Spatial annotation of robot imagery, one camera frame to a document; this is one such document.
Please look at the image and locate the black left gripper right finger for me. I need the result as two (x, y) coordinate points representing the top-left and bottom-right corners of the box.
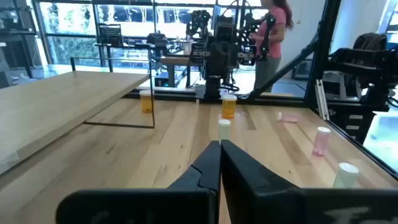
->
(220, 139), (398, 224)

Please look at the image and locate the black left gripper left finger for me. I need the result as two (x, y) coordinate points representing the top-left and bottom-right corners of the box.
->
(55, 139), (222, 224)

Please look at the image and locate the green medicine bottle white cap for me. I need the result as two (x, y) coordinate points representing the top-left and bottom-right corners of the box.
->
(218, 119), (231, 142)
(332, 162), (360, 189)

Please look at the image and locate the pink medicine bottle white cap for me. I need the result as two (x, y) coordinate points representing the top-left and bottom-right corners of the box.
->
(312, 126), (331, 157)

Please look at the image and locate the orange medicine bottle white cap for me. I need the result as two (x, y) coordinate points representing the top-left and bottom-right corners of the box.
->
(221, 94), (238, 119)
(139, 89), (155, 114)

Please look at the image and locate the pink object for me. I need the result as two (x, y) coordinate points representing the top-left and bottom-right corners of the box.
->
(276, 111), (300, 123)

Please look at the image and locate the person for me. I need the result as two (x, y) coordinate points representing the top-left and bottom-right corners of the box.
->
(250, 0), (295, 93)

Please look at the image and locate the wooden desk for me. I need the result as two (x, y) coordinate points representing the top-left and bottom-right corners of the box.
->
(160, 54), (203, 90)

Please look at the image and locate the black bag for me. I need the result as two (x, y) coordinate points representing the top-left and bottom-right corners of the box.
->
(146, 30), (169, 47)

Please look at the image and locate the black computer tower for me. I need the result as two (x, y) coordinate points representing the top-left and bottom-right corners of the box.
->
(154, 71), (170, 88)

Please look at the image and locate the black drawer cabinet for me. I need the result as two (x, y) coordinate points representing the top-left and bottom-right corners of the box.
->
(329, 107), (377, 144)

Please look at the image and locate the black perforated stand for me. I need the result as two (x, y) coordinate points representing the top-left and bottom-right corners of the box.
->
(95, 22), (125, 73)

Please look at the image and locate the grey office chair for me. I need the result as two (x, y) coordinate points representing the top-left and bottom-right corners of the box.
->
(322, 70), (363, 100)

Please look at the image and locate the dark brown jacket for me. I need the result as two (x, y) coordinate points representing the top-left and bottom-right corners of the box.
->
(353, 32), (388, 52)

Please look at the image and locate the dark storage rack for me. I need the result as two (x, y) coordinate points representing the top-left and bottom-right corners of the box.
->
(0, 0), (41, 88)

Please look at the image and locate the silver aluminium bracket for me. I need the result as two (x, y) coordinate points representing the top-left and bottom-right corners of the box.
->
(315, 79), (330, 121)

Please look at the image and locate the wooden shelf black metal frame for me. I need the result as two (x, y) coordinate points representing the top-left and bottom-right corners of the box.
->
(0, 57), (155, 175)

